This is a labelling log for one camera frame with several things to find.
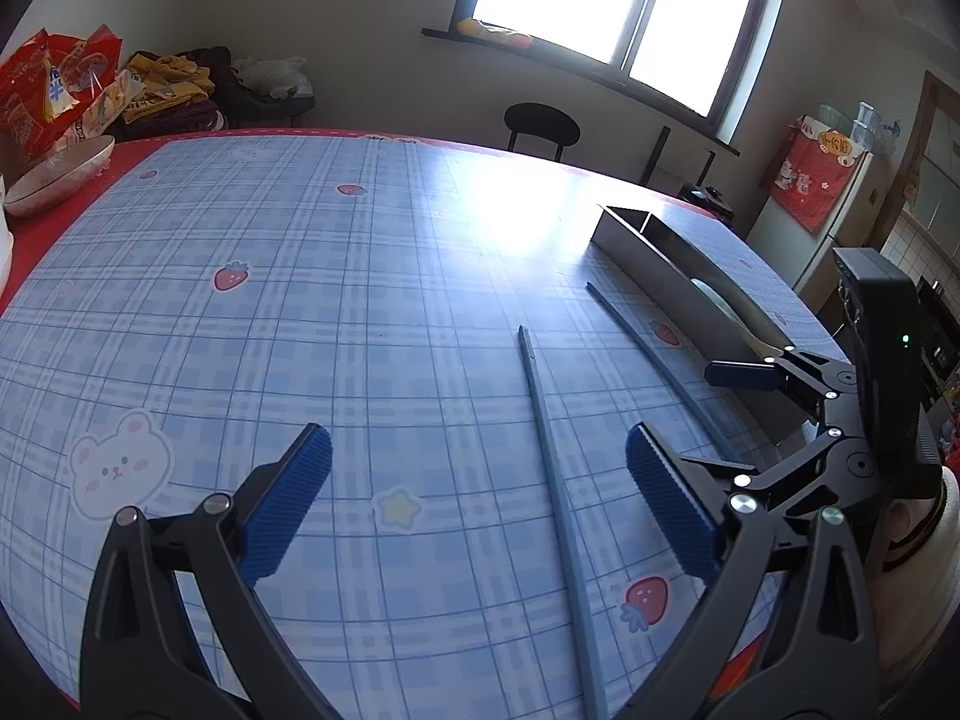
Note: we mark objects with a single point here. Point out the cream plastic spoon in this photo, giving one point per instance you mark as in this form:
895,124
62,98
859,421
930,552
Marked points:
705,286

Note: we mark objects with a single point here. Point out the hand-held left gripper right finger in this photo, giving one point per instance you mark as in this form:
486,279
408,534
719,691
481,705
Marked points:
671,510

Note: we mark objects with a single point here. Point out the dark folded frame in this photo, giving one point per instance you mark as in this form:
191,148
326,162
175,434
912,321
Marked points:
660,154

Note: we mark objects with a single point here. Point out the black round chair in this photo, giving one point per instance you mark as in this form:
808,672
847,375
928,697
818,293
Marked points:
541,124

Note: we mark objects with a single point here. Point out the white refrigerator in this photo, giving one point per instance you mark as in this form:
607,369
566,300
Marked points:
795,255

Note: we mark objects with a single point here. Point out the tall clear plastic container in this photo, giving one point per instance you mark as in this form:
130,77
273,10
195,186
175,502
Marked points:
868,124

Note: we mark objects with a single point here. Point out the bag of red snack packets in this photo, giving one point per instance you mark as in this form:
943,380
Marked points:
45,82

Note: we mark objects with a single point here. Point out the blue chopstick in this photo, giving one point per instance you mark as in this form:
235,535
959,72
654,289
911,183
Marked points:
645,346
550,465

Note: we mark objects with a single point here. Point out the blue plaid table mat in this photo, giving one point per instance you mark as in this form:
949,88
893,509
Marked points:
300,277

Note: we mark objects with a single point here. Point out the pile of yellow clothes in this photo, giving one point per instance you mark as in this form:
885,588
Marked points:
191,116

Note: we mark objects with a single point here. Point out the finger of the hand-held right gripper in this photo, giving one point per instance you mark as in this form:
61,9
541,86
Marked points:
795,476
739,375

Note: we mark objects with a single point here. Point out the dark storage box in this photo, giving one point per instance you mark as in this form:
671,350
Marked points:
262,112

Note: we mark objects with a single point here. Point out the person's right forearm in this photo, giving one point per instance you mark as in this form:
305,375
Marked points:
930,615

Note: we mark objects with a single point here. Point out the person's right hand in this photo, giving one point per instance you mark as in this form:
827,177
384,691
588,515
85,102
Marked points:
904,532

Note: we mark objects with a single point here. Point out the wooden door frame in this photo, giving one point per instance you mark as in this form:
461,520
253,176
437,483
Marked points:
919,135

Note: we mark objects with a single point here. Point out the large white bowl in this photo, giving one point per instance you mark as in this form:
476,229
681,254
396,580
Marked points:
52,180

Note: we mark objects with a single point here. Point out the metal utensil tray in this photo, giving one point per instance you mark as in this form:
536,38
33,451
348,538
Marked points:
660,262

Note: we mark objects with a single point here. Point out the red printed cloth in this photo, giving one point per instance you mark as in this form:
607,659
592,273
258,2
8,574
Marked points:
814,180

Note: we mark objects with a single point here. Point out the yellow and red toy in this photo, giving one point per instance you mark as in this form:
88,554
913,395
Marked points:
480,28

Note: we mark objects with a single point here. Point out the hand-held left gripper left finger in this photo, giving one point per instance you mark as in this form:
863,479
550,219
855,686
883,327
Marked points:
289,510

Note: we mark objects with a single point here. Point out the white plastic bag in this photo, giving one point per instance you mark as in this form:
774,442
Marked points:
274,75

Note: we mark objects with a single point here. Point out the red tablecloth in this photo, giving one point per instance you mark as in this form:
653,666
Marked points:
124,154

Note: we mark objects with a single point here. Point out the yellow garment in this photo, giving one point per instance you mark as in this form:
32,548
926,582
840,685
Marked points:
165,75

